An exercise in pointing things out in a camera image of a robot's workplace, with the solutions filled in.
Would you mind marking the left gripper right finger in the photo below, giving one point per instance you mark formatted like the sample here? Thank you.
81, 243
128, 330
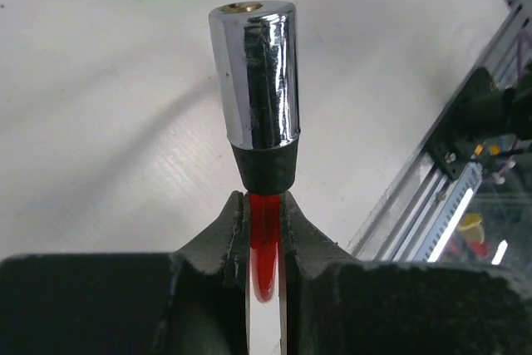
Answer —
332, 303

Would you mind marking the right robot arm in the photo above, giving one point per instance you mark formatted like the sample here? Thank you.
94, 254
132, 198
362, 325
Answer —
487, 111

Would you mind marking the white slotted cable duct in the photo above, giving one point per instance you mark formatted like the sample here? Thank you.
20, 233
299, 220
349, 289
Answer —
449, 214

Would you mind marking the red cable lock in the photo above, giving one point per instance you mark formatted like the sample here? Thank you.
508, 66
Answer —
256, 57

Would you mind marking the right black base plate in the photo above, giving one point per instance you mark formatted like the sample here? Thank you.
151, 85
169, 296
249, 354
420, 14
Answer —
450, 145

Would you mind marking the aluminium front rail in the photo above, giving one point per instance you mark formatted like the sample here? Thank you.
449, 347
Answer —
400, 222

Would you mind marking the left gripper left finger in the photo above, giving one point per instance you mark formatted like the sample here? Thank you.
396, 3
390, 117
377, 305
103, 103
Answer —
194, 300

